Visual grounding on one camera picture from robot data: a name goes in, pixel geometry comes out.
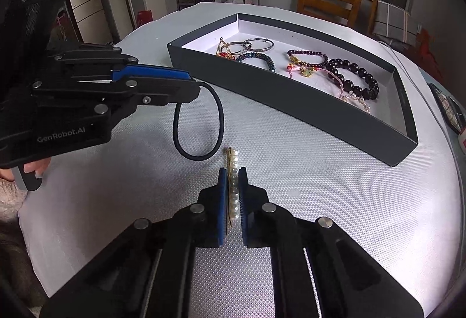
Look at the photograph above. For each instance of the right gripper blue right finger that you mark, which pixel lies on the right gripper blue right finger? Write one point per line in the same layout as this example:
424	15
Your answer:
243	187

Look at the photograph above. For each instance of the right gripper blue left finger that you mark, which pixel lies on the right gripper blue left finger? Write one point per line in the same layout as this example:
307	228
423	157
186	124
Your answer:
222	202

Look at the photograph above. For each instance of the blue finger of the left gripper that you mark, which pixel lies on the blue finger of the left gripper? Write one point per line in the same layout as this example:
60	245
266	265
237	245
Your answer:
147	71
160	91

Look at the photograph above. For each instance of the round pearl hair clip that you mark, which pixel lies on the round pearl hair clip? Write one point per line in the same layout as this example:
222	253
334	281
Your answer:
352	98

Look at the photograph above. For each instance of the thin silver bangle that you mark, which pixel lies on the thin silver bangle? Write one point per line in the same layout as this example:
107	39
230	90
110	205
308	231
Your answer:
258	44

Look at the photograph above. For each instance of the dark grey jewelry box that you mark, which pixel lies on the dark grey jewelry box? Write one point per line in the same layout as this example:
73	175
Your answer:
387	133

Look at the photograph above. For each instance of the person's left hand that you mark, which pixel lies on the person's left hand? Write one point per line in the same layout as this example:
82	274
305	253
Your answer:
38	167

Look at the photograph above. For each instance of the grey plaid folded cloth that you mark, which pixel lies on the grey plaid folded cloth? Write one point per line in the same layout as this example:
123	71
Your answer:
395	23

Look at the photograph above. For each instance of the red cloth on chair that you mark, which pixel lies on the red cloth on chair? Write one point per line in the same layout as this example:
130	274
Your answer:
423	42

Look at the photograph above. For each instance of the patterned phone case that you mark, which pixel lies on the patterned phone case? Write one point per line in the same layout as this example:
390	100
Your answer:
450	110

